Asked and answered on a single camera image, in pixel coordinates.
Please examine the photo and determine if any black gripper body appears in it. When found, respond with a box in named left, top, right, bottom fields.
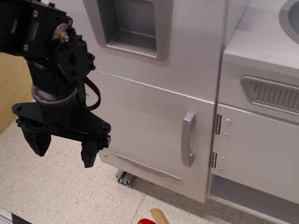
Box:
left=12, top=93, right=111, bottom=149

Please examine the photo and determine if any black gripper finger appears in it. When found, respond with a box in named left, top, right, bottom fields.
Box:
left=81, top=138, right=99, bottom=168
left=21, top=124, right=52, bottom=157

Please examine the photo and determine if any white fridge door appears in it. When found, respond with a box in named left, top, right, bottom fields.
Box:
left=89, top=71, right=215, bottom=202

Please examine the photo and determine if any silver fridge door handle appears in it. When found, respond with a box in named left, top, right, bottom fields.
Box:
left=180, top=111, right=196, bottom=168

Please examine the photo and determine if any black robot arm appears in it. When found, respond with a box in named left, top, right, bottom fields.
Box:
left=0, top=0, right=111, bottom=168

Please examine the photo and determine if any silver door emblem trim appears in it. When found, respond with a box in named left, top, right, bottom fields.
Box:
left=114, top=153, right=183, bottom=181

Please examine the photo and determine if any wooden panel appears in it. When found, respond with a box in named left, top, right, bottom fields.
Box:
left=0, top=53, right=32, bottom=135

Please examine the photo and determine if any wooden spatula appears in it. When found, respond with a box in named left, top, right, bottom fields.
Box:
left=150, top=208, right=170, bottom=224

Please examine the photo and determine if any silver ice dispenser recess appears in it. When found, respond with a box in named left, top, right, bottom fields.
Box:
left=82, top=0, right=174, bottom=60

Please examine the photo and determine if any lower brass hinge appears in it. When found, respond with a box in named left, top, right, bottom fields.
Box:
left=211, top=152, right=217, bottom=168

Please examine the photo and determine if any brass hinge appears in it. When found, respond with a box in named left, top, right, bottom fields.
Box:
left=215, top=114, right=221, bottom=135
left=211, top=152, right=217, bottom=168

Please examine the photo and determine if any white toy kitchen unit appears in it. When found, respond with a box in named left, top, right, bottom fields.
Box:
left=46, top=0, right=299, bottom=224

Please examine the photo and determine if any upper brass hinge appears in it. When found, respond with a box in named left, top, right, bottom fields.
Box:
left=215, top=114, right=221, bottom=135

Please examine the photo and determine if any white oven door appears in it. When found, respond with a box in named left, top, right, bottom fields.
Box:
left=211, top=104, right=299, bottom=204

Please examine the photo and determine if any silver vent grille panel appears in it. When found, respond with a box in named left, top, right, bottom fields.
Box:
left=240, top=75, right=299, bottom=116

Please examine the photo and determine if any silver sink basin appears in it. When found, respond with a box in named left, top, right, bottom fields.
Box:
left=279, top=0, right=299, bottom=44

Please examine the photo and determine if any aluminium extrusion rail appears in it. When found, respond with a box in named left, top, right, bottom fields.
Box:
left=115, top=169, right=137, bottom=189

